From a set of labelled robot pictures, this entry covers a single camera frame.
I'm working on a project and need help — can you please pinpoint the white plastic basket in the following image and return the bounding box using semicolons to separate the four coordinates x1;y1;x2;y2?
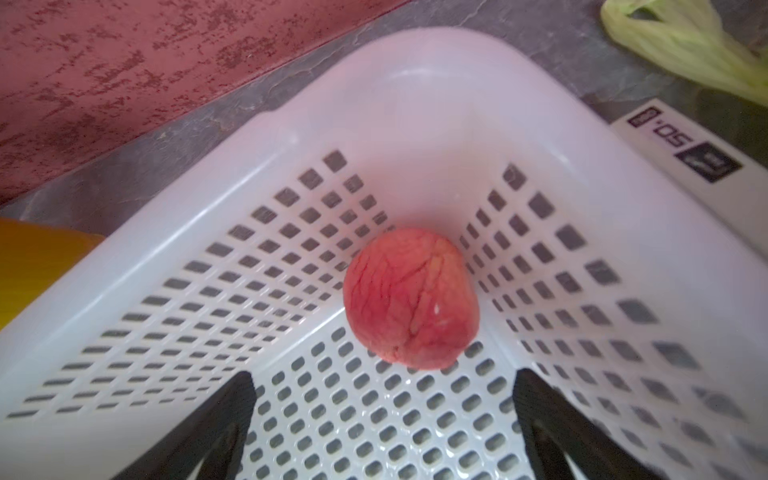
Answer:
1;28;767;479

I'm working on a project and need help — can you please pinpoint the peach in basket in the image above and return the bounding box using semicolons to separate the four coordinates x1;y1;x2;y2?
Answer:
343;228;480;370

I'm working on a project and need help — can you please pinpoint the small black object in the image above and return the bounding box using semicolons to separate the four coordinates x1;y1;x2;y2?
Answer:
611;99;767;256

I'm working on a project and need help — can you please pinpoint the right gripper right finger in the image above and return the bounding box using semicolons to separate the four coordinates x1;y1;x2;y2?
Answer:
513;369;658;480

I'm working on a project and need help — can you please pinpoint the yellow pencil cup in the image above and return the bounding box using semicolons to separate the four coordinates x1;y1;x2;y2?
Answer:
1;218;104;326

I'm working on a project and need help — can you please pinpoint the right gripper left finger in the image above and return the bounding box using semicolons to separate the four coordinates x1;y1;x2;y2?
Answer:
116;371;257;479

